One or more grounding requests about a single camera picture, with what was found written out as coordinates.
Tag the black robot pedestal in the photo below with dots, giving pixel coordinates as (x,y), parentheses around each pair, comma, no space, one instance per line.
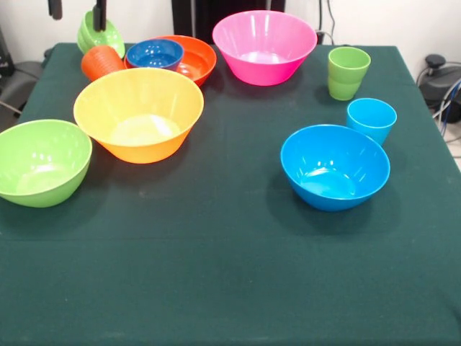
(183,18)

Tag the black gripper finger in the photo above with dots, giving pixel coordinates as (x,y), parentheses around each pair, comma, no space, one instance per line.
(99,14)
(55,9)

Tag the large orange bowl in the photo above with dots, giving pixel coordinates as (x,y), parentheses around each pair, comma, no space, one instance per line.
(138,115)

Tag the large green bowl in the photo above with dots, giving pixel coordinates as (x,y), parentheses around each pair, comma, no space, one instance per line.
(41,166)

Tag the small dark blue bowl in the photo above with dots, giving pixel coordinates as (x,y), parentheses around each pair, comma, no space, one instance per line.
(155,54)

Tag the red-orange bowl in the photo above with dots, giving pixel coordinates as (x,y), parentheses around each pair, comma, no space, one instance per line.
(198,61)

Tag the light blue bowl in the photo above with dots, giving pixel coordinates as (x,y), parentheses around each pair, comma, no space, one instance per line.
(335,169)

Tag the dark green tablecloth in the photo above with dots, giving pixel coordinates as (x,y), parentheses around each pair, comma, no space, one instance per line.
(230,281)

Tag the large pink bowl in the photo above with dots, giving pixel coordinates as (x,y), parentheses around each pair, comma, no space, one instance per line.
(264,47)

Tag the black power plug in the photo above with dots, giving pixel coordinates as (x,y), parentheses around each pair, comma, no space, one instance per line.
(320,37)

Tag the small green bowl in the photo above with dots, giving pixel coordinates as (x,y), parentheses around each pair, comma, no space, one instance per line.
(111,39)

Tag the light blue cup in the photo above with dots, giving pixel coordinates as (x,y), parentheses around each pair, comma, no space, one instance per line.
(372,120)

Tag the red-orange cup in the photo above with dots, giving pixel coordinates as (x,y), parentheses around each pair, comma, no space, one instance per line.
(101,63)

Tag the green cup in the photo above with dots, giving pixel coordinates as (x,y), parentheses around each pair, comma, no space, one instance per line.
(347,83)

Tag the black stand base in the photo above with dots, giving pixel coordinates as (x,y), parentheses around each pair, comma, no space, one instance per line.
(439,79)

